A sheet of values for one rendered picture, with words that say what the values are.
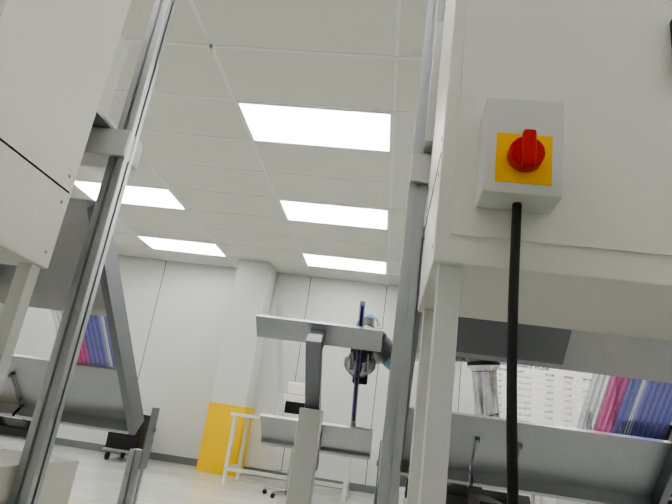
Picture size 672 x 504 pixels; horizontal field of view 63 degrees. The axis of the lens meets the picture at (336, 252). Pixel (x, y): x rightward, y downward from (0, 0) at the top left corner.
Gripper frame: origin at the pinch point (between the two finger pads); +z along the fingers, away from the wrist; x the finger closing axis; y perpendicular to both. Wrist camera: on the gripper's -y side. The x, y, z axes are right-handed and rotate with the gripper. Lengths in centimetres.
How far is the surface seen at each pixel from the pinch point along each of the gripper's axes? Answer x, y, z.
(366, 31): -27, 116, -202
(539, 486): 52, -21, 7
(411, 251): 11, 44, 25
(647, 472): 78, -12, 6
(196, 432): -259, -405, -533
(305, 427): -11.4, -9.6, 13.8
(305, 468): -9.8, -18.0, 19.3
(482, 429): 34.8, -6.0, 7.8
